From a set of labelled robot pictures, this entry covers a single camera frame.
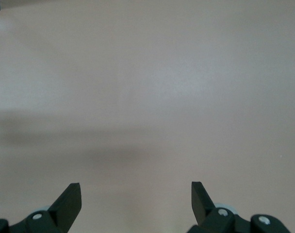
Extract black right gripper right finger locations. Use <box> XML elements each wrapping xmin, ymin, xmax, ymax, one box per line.
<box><xmin>187</xmin><ymin>181</ymin><xmax>289</xmax><ymax>233</ymax></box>

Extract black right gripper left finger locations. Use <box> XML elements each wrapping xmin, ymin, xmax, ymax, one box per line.
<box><xmin>0</xmin><ymin>182</ymin><xmax>82</xmax><ymax>233</ymax></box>

